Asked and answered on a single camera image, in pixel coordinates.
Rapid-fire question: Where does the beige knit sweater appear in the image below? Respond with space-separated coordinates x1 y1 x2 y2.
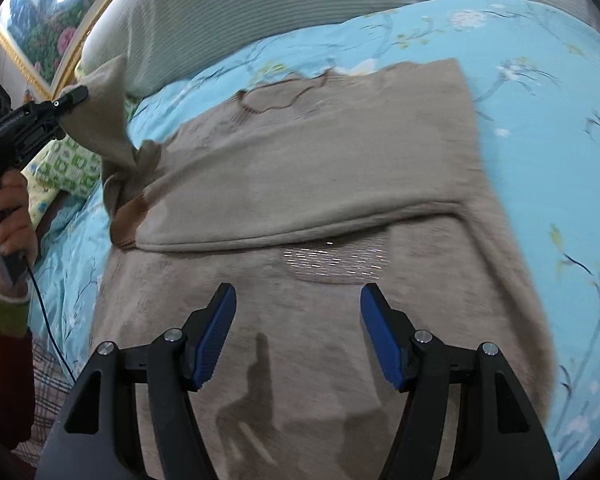
64 58 555 479

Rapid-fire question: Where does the red sleeve forearm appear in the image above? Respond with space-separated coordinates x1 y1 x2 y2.
0 293 35 478

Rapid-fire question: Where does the person's left hand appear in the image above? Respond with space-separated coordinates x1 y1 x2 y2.
0 169 38 299

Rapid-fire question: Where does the green checkered pillow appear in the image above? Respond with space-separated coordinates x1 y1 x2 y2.
32 136 102 200

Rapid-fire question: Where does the yellow floral quilt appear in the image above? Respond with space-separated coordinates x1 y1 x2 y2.
22 156 59 228

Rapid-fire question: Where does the gold framed landscape painting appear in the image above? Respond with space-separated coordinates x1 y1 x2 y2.
0 0 112 106

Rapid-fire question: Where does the plaid blanket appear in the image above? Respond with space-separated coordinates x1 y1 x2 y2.
14 338 71 468

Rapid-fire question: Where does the light blue floral bedsheet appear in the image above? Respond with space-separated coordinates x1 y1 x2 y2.
26 0 600 478

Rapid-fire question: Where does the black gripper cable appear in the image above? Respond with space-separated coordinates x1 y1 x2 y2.
24 253 78 386

